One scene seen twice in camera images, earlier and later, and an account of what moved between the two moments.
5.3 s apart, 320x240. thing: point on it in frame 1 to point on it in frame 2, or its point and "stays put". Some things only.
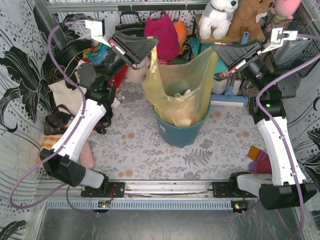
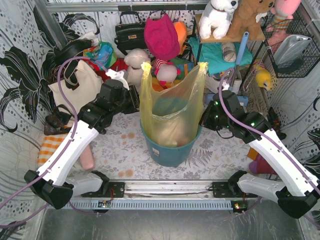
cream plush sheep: [136, 74] stays put
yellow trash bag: [181, 92] to [173, 116]
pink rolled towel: [87, 158] stays put
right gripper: [243, 63] to [206, 118]
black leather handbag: [136, 29] stays put
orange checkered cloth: [48, 142] stays put
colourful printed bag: [96, 54] stays put
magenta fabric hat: [163, 30] stays put
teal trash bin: [181, 136] to [173, 156]
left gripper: [122, 52] to [134, 99]
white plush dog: [217, 15] stays put
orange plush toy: [182, 30] stays put
